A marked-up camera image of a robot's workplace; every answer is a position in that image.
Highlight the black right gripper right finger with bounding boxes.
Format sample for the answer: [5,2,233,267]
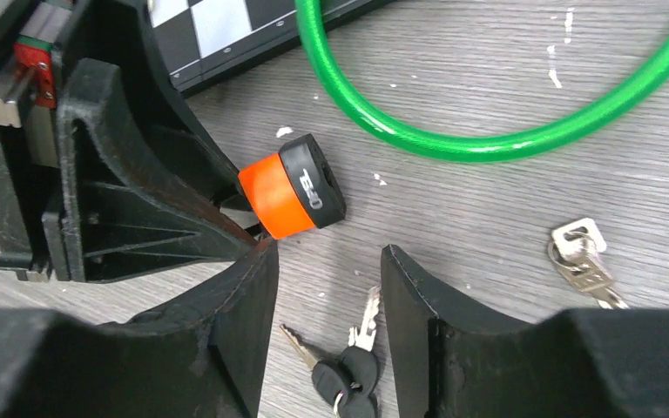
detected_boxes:
[381,245,669,417]

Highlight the green cable lock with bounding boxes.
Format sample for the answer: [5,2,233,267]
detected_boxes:
[294,1,669,165]

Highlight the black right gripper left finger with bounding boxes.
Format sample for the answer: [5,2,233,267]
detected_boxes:
[0,239,279,417]

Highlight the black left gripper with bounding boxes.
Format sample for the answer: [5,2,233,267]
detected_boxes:
[0,1,256,283]

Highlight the orange black padlock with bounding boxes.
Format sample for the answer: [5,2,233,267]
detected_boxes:
[216,133,347,239]

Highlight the black white chessboard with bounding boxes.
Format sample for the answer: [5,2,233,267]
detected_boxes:
[146,0,396,97]

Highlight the silver cable lock keys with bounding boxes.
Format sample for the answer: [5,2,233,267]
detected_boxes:
[546,218,630,309]

